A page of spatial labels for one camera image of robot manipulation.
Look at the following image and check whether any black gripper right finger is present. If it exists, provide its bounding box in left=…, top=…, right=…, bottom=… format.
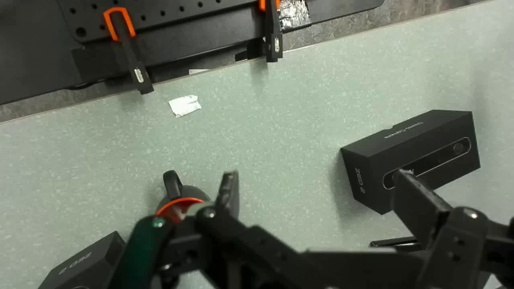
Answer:
left=393, top=171, right=453, bottom=248

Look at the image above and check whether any black mug red interior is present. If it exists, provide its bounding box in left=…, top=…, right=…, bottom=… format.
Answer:
left=155, top=171, right=210, bottom=224

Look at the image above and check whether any black ZED camera box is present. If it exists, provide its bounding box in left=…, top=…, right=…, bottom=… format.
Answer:
left=340, top=110, right=480, bottom=214

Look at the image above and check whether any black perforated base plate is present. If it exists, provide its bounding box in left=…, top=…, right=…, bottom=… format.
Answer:
left=0, top=0, right=384, bottom=105

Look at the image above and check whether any black orange clamp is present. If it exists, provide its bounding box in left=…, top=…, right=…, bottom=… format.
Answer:
left=234, top=0, right=282, bottom=63
left=102, top=7, right=152, bottom=95

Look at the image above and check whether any white tape scrap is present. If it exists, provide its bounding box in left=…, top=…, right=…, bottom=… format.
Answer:
left=168, top=95, right=200, bottom=118

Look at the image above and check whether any black orange clamp right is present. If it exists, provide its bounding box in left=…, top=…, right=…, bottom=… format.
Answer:
left=234, top=0, right=282, bottom=63

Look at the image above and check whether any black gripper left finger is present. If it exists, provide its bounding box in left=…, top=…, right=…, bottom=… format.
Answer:
left=215, top=171, right=239, bottom=218

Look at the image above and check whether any black orange clamp left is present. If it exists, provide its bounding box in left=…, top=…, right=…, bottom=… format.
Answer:
left=102, top=7, right=152, bottom=95

